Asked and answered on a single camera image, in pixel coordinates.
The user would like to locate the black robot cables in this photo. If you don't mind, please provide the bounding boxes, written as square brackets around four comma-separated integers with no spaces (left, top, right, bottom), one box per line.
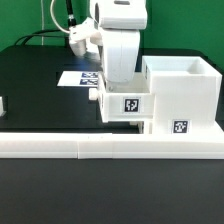
[13,0,83,48]

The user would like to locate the fiducial marker sheet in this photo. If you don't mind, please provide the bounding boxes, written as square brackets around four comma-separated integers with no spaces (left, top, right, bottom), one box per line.
[58,71,98,87]

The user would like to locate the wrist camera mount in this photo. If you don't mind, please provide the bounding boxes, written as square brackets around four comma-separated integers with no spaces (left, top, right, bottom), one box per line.
[69,17,102,60]

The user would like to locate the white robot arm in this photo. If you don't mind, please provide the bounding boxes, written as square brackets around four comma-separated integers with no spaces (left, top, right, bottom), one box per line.
[90,0,147,83]

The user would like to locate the white drawer cabinet box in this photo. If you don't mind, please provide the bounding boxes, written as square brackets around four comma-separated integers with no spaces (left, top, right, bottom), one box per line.
[142,56,222,135]

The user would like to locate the white drawer tray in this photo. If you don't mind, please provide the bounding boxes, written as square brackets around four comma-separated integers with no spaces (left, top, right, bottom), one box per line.
[129,120,152,134]
[89,72,155,123]

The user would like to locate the white L-shaped fence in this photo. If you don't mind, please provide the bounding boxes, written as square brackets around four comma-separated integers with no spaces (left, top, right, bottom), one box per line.
[0,127,224,159]

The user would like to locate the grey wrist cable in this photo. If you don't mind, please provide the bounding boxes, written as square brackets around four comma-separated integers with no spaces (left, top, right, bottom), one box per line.
[49,0,73,34]

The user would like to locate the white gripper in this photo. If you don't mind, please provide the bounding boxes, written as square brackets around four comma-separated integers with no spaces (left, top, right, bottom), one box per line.
[101,29,140,83]

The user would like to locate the white front drawer tray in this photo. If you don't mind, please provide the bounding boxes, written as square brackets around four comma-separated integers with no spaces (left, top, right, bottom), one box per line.
[129,120,152,134]

